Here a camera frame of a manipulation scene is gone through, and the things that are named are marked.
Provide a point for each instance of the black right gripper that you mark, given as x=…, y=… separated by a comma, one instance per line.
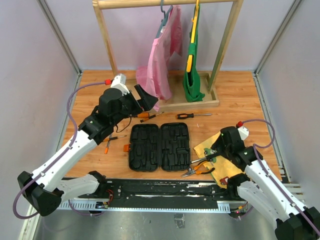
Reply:
x=217, y=145

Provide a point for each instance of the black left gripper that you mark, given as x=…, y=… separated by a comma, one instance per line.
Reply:
x=146, y=102

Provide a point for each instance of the black plastic tool case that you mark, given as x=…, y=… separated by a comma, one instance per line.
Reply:
x=151, y=147

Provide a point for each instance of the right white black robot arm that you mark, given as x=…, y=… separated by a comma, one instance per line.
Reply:
x=290, y=218

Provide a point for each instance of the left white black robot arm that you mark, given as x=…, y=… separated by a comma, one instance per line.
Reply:
x=45, y=189

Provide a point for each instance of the small orange black screwdriver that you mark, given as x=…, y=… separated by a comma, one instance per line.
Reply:
x=150, y=117

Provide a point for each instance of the pink garment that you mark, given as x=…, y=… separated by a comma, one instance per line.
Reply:
x=153, y=77

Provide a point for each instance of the yellow cartoon cloth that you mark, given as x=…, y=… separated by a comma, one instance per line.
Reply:
x=223, y=167

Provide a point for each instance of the wooden clothes rack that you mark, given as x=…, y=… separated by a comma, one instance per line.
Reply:
x=176, y=90

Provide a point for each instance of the green garment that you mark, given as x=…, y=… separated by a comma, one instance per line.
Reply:
x=191, y=80

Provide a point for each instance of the yellow clothes hanger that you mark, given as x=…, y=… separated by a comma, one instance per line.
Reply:
x=192, y=45

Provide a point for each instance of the teal clothes hanger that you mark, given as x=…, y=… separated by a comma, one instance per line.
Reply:
x=163, y=15

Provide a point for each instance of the orange handled awl screwdriver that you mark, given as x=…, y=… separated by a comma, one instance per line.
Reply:
x=143, y=115

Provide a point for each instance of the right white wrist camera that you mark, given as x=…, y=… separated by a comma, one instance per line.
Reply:
x=242, y=130

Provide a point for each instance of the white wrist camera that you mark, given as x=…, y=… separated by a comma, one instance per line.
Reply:
x=242, y=130
x=119, y=82

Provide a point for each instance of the claw hammer black handle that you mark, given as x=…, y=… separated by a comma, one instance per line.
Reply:
x=207, y=158

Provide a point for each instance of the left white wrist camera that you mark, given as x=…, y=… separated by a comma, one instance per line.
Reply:
x=119, y=82

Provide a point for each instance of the black orange handled screwdriver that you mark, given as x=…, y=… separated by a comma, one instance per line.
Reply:
x=183, y=116

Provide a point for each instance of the orange handled needle nose pliers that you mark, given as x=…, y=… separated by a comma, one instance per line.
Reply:
x=204, y=167

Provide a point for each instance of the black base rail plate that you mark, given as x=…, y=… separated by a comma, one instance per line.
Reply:
x=122, y=188

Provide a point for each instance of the slotted aluminium cable duct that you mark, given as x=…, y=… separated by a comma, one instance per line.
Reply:
x=153, y=204

